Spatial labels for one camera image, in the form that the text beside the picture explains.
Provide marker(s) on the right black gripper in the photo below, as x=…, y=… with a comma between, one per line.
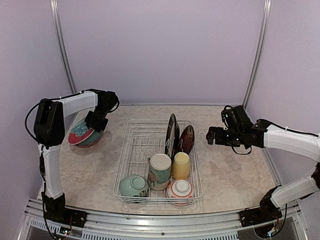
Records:
x=219, y=140

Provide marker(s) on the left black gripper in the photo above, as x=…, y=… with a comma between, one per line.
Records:
x=89, y=124

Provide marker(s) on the light blue flower plate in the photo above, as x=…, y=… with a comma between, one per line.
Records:
x=92, y=138

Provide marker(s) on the teal and red patterned plate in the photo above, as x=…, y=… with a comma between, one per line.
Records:
x=79, y=133

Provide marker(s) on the black plate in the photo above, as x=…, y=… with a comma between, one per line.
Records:
x=172, y=136

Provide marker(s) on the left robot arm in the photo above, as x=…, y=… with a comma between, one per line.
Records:
x=49, y=128

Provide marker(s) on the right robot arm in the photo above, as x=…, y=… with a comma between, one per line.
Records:
x=295, y=155

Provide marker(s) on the dark red oval dish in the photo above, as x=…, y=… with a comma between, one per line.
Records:
x=187, y=139

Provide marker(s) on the pink polka dot plate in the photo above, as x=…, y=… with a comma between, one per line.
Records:
x=90, y=144

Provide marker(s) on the yellow cup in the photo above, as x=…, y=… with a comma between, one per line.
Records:
x=181, y=166

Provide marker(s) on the teal floral mug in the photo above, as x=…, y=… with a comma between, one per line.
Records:
x=159, y=171

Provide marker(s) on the white red rimmed bowl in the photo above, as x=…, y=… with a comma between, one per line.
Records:
x=178, y=191

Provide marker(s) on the light green flower bowl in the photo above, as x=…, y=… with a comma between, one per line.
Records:
x=134, y=185

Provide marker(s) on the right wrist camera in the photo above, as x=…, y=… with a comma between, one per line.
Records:
x=235, y=117

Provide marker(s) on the white wire dish rack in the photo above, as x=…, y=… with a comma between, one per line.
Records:
x=143, y=139

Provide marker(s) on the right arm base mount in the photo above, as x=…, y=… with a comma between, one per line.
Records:
x=264, y=213

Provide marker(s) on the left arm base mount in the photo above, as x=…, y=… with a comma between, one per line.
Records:
x=55, y=210

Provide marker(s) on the aluminium front frame rail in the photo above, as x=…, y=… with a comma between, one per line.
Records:
x=108, y=218

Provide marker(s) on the left aluminium corner post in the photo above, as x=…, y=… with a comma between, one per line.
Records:
x=54, y=6

